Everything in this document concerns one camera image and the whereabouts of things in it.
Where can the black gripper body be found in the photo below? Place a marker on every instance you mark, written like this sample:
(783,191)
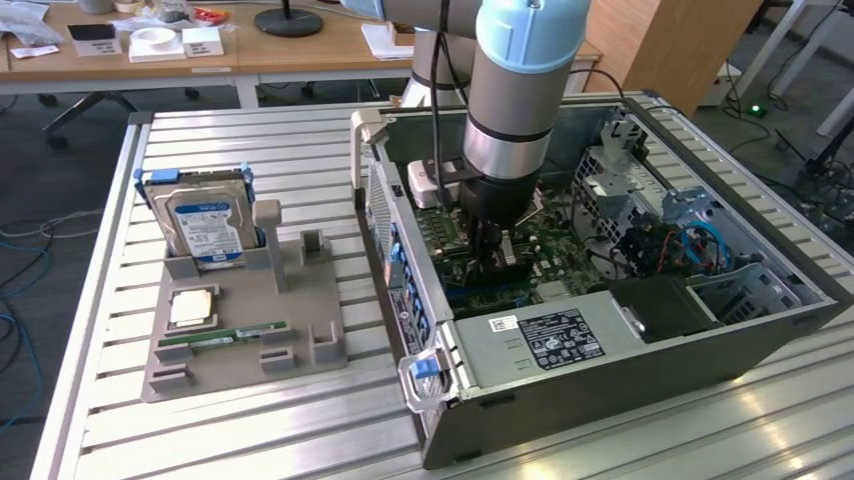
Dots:
(501,200)

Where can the green graphics card black shroud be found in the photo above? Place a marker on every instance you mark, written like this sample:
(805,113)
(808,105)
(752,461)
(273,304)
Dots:
(508,277)

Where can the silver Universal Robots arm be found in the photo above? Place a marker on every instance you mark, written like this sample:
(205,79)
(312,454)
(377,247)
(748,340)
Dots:
(514,100)

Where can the CPU socket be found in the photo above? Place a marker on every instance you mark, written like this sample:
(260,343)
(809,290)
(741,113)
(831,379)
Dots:
(460,230)

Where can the silver socket cover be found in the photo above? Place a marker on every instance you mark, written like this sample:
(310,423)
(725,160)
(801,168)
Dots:
(538,202)

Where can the green motherboard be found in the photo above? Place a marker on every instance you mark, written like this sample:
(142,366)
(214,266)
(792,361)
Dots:
(568,255)

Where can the blue expansion slot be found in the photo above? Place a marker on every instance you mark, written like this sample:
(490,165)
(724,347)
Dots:
(456,290)

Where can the perforated silver disk bay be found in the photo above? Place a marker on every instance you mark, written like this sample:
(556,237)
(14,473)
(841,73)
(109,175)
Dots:
(621,185)

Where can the grey power supply unit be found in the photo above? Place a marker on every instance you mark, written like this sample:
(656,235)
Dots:
(494,350)

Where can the open dark grey PC case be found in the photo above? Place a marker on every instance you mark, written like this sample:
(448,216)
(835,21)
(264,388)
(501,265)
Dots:
(601,400)

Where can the stack of white papers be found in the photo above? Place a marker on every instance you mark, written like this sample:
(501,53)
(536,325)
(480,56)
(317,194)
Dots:
(384,47)

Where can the grey plastic parts rack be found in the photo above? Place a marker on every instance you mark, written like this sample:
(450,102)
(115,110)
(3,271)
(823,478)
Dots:
(254,310)

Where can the open silver disk bay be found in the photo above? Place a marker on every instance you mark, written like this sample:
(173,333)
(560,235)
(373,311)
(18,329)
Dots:
(755,295)

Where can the white box with red button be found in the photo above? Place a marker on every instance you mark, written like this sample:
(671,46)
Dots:
(727,87)

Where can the hard disk in blue carrier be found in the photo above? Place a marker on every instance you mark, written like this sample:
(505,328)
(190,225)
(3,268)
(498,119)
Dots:
(201,225)

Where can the device with green light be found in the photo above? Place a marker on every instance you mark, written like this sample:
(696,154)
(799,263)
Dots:
(757,109)

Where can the green loose RAM stick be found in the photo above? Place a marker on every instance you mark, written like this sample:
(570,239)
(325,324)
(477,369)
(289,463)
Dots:
(221,337)

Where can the CPU chip with metal lid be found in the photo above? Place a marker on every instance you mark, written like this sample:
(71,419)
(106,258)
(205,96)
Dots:
(190,307)

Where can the black round lamp base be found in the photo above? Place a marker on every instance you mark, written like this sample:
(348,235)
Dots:
(289,24)

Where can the black stand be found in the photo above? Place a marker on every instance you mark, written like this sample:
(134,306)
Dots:
(824,155)

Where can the white table leg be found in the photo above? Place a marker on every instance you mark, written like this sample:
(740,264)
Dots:
(840,115)

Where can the plain white labelled box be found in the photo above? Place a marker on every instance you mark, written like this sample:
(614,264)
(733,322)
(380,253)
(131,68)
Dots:
(201,42)

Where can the white square tray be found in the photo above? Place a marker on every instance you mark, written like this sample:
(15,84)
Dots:
(157,55)

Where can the white tape roll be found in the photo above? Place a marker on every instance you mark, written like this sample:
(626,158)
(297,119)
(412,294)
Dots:
(154,37)

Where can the dark crumpled item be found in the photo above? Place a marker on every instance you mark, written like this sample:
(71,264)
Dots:
(174,12)

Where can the office chair base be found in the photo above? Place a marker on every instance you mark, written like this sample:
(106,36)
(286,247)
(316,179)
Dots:
(87,102)

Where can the beige tape roll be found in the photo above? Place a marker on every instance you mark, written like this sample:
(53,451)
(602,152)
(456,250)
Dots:
(127,6)

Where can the long wooden desk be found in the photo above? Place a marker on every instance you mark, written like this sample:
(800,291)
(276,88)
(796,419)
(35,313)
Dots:
(81,67)

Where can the white box with black top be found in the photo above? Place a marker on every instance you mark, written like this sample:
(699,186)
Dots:
(94,40)

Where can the grey cup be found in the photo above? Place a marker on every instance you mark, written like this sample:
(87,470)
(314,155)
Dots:
(97,6)

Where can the red and white card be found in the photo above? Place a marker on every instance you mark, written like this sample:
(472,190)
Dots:
(34,51)

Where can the clear plastic bag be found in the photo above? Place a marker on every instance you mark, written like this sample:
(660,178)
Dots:
(27,27)

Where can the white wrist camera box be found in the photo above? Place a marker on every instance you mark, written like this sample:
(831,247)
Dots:
(422,185)

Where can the silver hinged drive bracket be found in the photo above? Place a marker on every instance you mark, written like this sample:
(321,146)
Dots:
(695,205)

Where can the white desk frame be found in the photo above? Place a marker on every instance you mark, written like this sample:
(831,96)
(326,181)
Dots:
(765,50)

